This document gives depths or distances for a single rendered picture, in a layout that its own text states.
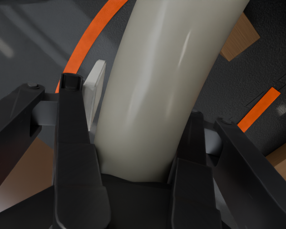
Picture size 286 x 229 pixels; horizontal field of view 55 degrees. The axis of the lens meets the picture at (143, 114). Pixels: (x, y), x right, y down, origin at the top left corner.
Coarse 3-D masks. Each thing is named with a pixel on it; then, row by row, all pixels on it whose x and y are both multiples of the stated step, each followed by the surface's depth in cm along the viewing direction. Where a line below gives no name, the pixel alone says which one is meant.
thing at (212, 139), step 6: (204, 120) 16; (204, 126) 15; (210, 126) 16; (210, 132) 15; (216, 132) 15; (210, 138) 15; (216, 138) 15; (210, 144) 15; (216, 144) 15; (222, 144) 15; (210, 150) 15; (216, 150) 15
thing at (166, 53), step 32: (160, 0) 7; (192, 0) 7; (224, 0) 7; (128, 32) 8; (160, 32) 7; (192, 32) 7; (224, 32) 8; (128, 64) 8; (160, 64) 8; (192, 64) 8; (128, 96) 8; (160, 96) 8; (192, 96) 8; (96, 128) 10; (128, 128) 8; (160, 128) 8; (128, 160) 9; (160, 160) 9
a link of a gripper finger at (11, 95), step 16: (16, 96) 13; (32, 96) 13; (0, 112) 11; (16, 112) 11; (0, 128) 10; (16, 128) 11; (32, 128) 14; (0, 144) 10; (16, 144) 12; (0, 160) 10; (16, 160) 12; (0, 176) 10
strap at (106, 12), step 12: (108, 0) 94; (120, 0) 94; (108, 12) 95; (96, 24) 97; (84, 36) 99; (96, 36) 99; (84, 48) 101; (72, 60) 103; (72, 72) 104; (264, 96) 106; (276, 96) 106; (252, 108) 108; (264, 108) 108; (252, 120) 110
